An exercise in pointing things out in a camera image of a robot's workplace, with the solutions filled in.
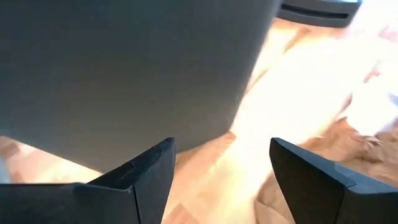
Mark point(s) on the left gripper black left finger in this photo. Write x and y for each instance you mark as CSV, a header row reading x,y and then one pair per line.
x,y
109,205

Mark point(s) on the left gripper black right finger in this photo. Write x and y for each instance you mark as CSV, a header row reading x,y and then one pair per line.
x,y
326,199

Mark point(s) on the brown packing paper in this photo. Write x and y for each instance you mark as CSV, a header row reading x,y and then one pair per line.
x,y
351,149

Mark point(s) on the clear plastic bag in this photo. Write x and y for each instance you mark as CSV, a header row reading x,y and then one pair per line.
x,y
373,102

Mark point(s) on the grey plastic trash bin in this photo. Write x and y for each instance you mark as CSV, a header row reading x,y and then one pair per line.
x,y
124,77

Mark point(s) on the grey tape dispenser stand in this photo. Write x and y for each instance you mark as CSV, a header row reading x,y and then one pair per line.
x,y
317,17

